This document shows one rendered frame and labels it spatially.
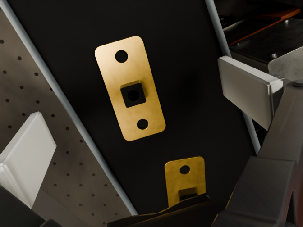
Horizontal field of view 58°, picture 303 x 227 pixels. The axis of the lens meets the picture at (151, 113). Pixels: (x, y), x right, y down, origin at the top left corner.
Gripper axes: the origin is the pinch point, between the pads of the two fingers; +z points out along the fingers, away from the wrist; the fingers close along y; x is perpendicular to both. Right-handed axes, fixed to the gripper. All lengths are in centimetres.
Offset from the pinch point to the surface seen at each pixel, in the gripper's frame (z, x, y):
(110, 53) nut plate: 3.8, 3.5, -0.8
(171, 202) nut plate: 3.8, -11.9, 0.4
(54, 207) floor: 120, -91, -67
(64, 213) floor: 120, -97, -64
